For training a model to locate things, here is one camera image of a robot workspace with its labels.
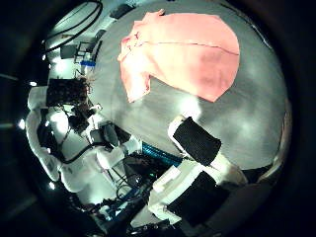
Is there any dark flat device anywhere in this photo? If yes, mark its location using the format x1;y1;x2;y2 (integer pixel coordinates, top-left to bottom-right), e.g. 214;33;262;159
110;3;134;20

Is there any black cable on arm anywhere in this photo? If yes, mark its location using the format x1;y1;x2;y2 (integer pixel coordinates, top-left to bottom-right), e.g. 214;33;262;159
58;140;111;165

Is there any grey box device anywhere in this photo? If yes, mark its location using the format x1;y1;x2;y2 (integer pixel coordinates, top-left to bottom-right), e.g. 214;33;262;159
60;43;79;60

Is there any black looped cable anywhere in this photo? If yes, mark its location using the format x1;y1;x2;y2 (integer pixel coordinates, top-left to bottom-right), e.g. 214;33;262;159
42;0;104;54

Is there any pink cloth garment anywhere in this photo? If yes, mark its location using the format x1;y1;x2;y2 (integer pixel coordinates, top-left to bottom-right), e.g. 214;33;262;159
117;9;241;104

